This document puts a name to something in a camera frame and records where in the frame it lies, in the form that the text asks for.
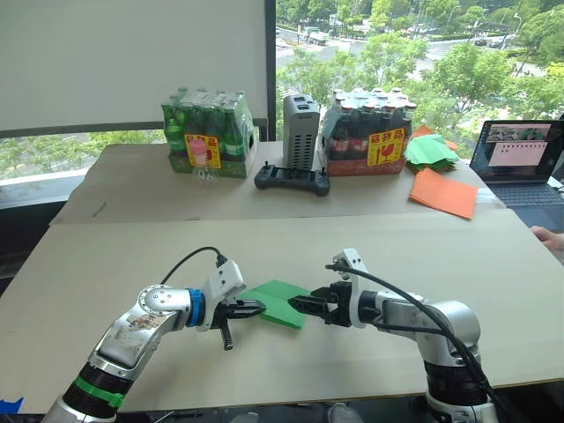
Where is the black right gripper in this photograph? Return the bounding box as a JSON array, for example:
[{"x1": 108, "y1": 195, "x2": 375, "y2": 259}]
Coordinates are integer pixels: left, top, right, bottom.
[{"x1": 287, "y1": 281, "x2": 354, "y2": 328}]

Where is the green paper sheet pile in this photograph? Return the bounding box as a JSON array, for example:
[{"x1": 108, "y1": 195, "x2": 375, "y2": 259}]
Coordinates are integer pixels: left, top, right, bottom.
[{"x1": 404, "y1": 132, "x2": 462, "y2": 175}]

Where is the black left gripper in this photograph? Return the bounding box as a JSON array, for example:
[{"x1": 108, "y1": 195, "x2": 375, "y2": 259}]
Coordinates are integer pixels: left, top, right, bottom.
[{"x1": 210, "y1": 299, "x2": 267, "y2": 353}]

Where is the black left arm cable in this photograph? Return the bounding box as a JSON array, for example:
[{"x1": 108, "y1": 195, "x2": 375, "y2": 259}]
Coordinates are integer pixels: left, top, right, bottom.
[{"x1": 160, "y1": 246, "x2": 228, "y2": 286}]

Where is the orange paper sheet stack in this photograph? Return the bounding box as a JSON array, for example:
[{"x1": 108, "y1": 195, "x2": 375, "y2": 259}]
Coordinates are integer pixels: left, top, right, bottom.
[{"x1": 408, "y1": 167, "x2": 480, "y2": 220}]

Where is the grey rounded shape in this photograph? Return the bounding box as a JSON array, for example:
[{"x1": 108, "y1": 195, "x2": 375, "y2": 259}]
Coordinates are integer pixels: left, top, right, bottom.
[{"x1": 327, "y1": 402, "x2": 363, "y2": 423}]

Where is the cola bottle pack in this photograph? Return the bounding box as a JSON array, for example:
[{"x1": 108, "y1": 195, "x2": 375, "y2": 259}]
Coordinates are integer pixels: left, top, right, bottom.
[{"x1": 316, "y1": 86, "x2": 419, "y2": 178}]

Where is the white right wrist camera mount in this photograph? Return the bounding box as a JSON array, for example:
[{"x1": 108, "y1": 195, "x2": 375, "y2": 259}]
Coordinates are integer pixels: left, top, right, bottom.
[{"x1": 330, "y1": 248, "x2": 369, "y2": 330}]

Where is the open dark laptop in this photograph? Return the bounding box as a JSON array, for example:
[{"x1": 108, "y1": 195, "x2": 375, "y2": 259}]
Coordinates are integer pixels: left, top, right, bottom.
[{"x1": 468, "y1": 119, "x2": 564, "y2": 234}]

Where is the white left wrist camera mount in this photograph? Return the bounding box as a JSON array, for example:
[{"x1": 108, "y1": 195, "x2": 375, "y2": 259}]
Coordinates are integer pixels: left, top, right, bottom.
[{"x1": 197, "y1": 259, "x2": 247, "y2": 333}]

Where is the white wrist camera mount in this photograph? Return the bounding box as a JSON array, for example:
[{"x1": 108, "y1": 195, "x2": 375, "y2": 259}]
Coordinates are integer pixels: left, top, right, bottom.
[
  {"x1": 330, "y1": 248, "x2": 369, "y2": 330},
  {"x1": 197, "y1": 259, "x2": 247, "y2": 333}
]

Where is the bystander bare hand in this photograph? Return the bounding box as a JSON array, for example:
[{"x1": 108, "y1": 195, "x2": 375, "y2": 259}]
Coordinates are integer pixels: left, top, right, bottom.
[{"x1": 530, "y1": 225, "x2": 564, "y2": 266}]

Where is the dark window frame post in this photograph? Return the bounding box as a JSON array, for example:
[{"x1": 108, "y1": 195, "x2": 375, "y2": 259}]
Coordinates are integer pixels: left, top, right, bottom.
[{"x1": 265, "y1": 0, "x2": 278, "y2": 143}]

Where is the black handheld game controller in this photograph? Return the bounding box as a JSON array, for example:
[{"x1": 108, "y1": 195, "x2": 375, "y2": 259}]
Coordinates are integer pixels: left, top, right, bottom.
[{"x1": 253, "y1": 163, "x2": 332, "y2": 197}]

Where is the white roller blind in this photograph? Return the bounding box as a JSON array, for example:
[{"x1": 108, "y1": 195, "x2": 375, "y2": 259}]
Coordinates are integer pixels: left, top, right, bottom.
[{"x1": 0, "y1": 0, "x2": 271, "y2": 133}]

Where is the green glass bottle pack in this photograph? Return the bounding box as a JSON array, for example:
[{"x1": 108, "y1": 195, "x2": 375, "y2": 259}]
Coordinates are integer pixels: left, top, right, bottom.
[{"x1": 160, "y1": 86, "x2": 259, "y2": 180}]

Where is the grey vented metal box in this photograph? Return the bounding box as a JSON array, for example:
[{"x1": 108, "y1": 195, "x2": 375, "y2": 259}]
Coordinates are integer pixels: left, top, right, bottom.
[{"x1": 281, "y1": 93, "x2": 322, "y2": 171}]

